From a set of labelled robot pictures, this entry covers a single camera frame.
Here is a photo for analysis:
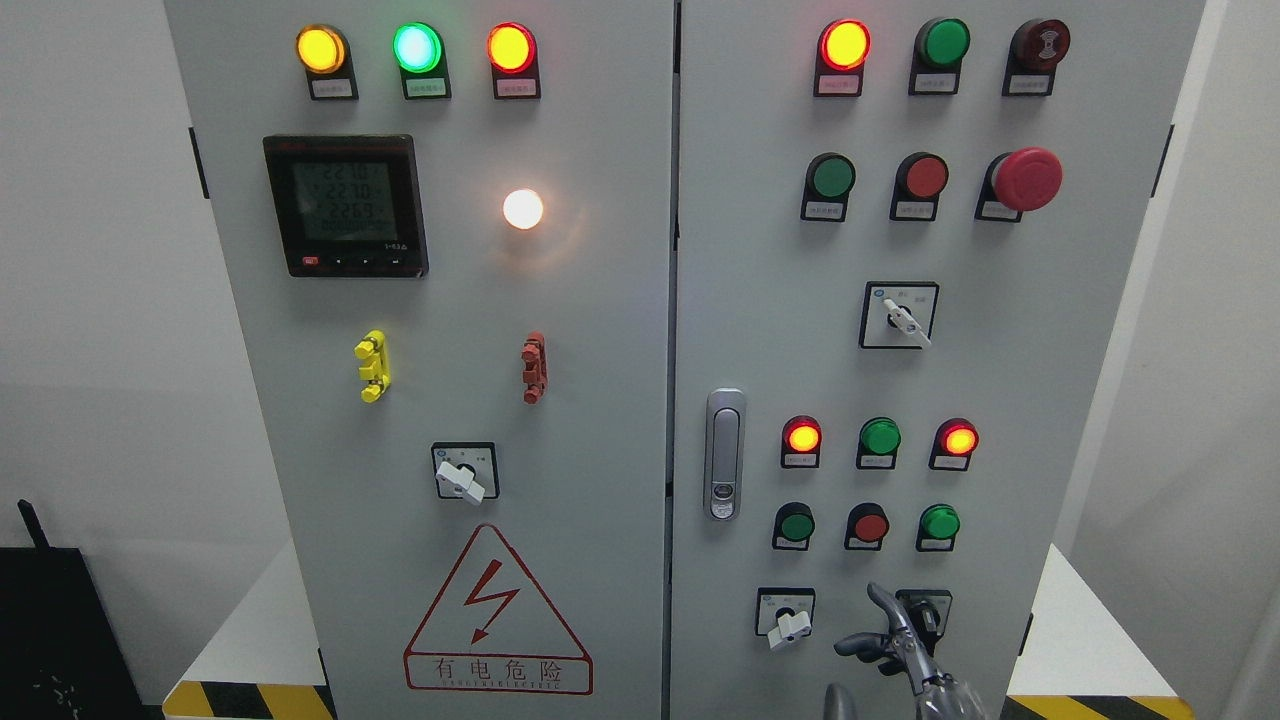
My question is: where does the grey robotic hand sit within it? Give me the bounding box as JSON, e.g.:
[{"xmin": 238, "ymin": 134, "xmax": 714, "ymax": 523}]
[{"xmin": 835, "ymin": 582, "xmax": 993, "ymax": 719}]

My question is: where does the red push button lower middle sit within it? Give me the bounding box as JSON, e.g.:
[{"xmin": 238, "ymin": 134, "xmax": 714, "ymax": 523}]
[{"xmin": 844, "ymin": 502, "xmax": 891, "ymax": 551}]

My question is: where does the green push button lower right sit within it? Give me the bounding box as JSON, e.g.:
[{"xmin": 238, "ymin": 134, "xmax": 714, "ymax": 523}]
[{"xmin": 915, "ymin": 503, "xmax": 961, "ymax": 553}]

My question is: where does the green push button lower left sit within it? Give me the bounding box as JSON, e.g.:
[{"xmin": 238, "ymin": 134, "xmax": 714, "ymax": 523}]
[{"xmin": 772, "ymin": 501, "xmax": 817, "ymax": 551}]

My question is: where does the red push button upper row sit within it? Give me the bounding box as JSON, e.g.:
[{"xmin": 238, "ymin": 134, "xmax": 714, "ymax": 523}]
[{"xmin": 890, "ymin": 152, "xmax": 948, "ymax": 222}]

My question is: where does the green push button upper row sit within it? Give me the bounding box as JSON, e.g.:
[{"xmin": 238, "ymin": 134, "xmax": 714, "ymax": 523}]
[{"xmin": 800, "ymin": 152, "xmax": 856, "ymax": 223}]

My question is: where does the red emergency stop mushroom button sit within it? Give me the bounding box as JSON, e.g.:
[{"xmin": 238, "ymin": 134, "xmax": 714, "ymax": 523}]
[{"xmin": 974, "ymin": 146, "xmax": 1064, "ymax": 223}]

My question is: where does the green indicator light middle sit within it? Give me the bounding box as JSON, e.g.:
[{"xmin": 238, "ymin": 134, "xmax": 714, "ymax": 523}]
[{"xmin": 856, "ymin": 416, "xmax": 902, "ymax": 470}]

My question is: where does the green indicator light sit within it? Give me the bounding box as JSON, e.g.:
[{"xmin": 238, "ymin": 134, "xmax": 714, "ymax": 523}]
[
  {"xmin": 856, "ymin": 416, "xmax": 902, "ymax": 470},
  {"xmin": 392, "ymin": 22, "xmax": 452, "ymax": 100},
  {"xmin": 908, "ymin": 17, "xmax": 972, "ymax": 96}
]

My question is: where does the orange indicator light middle right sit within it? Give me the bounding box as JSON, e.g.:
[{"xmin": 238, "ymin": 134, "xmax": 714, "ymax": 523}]
[{"xmin": 929, "ymin": 416, "xmax": 980, "ymax": 471}]

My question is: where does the orange indicator light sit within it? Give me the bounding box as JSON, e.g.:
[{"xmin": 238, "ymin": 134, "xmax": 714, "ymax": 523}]
[
  {"xmin": 813, "ymin": 18, "xmax": 870, "ymax": 97},
  {"xmin": 486, "ymin": 20, "xmax": 541, "ymax": 100},
  {"xmin": 929, "ymin": 416, "xmax": 980, "ymax": 471}
]

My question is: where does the red indicator light middle left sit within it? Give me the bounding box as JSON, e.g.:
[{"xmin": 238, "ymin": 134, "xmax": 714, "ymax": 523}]
[{"xmin": 780, "ymin": 415, "xmax": 822, "ymax": 469}]

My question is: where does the red electrical hazard warning sticker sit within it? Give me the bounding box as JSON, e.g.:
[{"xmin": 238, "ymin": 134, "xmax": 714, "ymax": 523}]
[{"xmin": 403, "ymin": 523, "xmax": 594, "ymax": 694}]

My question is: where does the grey electrical control cabinet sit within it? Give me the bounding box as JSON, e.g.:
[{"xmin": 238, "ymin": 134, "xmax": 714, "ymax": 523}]
[{"xmin": 165, "ymin": 1, "xmax": 1204, "ymax": 719}]

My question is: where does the red terminal connector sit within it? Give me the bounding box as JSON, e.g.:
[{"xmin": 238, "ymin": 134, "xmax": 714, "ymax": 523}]
[{"xmin": 520, "ymin": 331, "xmax": 548, "ymax": 405}]

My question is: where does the white glowing indicator light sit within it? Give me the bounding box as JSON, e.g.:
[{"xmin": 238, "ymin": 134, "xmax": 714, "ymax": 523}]
[{"xmin": 502, "ymin": 187, "xmax": 545, "ymax": 231}]

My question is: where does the yellow terminal connector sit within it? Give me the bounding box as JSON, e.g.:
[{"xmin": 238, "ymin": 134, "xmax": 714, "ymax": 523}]
[{"xmin": 353, "ymin": 329, "xmax": 390, "ymax": 404}]

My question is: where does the orange indicator light top right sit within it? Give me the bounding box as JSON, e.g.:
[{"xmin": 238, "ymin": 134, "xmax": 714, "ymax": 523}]
[{"xmin": 813, "ymin": 18, "xmax": 870, "ymax": 97}]

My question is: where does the green indicator light top right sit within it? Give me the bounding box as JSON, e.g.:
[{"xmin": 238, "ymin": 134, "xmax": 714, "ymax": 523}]
[{"xmin": 908, "ymin": 17, "xmax": 972, "ymax": 96}]

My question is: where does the red buzzer alarm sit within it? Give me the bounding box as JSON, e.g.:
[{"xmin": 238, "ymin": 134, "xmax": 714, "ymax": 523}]
[{"xmin": 1002, "ymin": 18, "xmax": 1071, "ymax": 97}]

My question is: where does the white platform with hazard stripes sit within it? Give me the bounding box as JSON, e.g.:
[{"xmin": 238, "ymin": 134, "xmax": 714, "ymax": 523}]
[{"xmin": 156, "ymin": 544, "xmax": 1196, "ymax": 719}]

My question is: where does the black digital power meter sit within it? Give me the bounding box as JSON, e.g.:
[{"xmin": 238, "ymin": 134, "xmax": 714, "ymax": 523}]
[{"xmin": 262, "ymin": 135, "xmax": 429, "ymax": 278}]

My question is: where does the orange indicator light top left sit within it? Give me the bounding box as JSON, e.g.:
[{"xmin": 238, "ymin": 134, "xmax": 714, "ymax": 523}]
[{"xmin": 486, "ymin": 20, "xmax": 541, "ymax": 100}]

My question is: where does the green indicator light top left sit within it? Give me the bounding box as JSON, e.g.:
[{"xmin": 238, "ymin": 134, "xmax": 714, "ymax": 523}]
[{"xmin": 392, "ymin": 22, "xmax": 452, "ymax": 100}]

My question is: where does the yellow indicator light top left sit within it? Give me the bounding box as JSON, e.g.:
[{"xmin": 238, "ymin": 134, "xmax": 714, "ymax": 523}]
[{"xmin": 294, "ymin": 24, "xmax": 358, "ymax": 101}]

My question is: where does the black box with antenna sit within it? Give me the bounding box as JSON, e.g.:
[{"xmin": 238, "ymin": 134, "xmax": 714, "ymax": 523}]
[{"xmin": 1, "ymin": 498, "xmax": 147, "ymax": 719}]

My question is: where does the black knob selector switch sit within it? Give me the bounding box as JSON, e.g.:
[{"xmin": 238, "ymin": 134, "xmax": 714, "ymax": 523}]
[{"xmin": 895, "ymin": 588, "xmax": 954, "ymax": 641}]

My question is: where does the lower left rotary selector switch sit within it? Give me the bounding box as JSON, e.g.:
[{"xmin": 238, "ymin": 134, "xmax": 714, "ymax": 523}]
[{"xmin": 755, "ymin": 585, "xmax": 817, "ymax": 652}]

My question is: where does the silver cabinet door handle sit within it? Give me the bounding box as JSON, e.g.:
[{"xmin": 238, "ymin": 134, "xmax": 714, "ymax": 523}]
[{"xmin": 703, "ymin": 388, "xmax": 746, "ymax": 521}]

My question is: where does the upper right rotary selector switch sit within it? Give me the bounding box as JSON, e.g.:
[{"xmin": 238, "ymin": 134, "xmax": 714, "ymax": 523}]
[{"xmin": 859, "ymin": 281, "xmax": 940, "ymax": 350}]

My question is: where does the left door rotary selector switch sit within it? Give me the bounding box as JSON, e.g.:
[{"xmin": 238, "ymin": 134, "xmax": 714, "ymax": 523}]
[{"xmin": 430, "ymin": 441, "xmax": 500, "ymax": 506}]

